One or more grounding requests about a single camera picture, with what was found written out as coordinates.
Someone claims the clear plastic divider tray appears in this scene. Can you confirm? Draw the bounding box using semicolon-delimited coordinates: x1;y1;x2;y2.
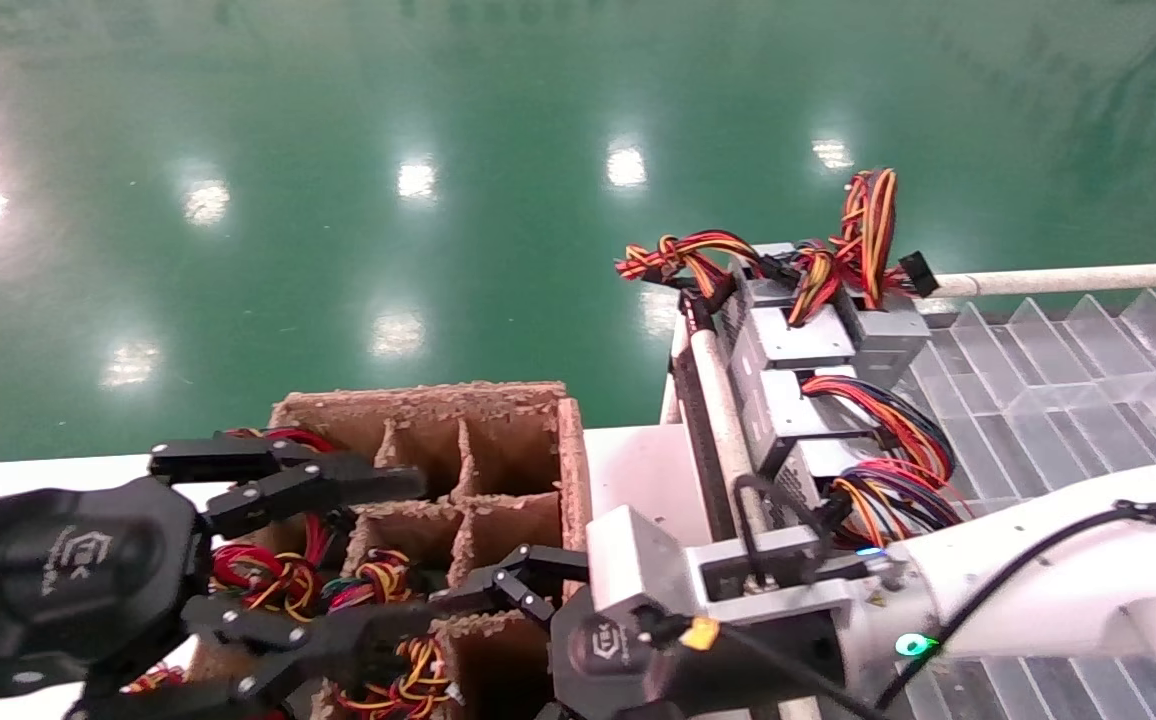
893;290;1156;720

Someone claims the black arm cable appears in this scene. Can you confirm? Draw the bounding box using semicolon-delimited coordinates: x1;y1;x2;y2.
873;498;1156;713

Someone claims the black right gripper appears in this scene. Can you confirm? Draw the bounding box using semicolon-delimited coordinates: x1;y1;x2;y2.
426;543;851;720

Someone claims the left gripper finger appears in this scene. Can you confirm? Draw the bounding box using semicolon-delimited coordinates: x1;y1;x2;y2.
148;430;429;541

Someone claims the brown cardboard divider box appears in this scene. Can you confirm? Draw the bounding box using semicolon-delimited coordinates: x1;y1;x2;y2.
188;380;594;720

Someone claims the black looped camera cable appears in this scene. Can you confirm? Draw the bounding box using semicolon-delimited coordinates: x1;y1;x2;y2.
733;475;824;593

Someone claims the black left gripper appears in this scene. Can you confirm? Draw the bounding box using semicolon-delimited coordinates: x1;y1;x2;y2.
0;475;454;720

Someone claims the short white rack pipe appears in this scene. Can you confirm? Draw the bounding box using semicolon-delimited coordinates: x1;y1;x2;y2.
660;318;687;426

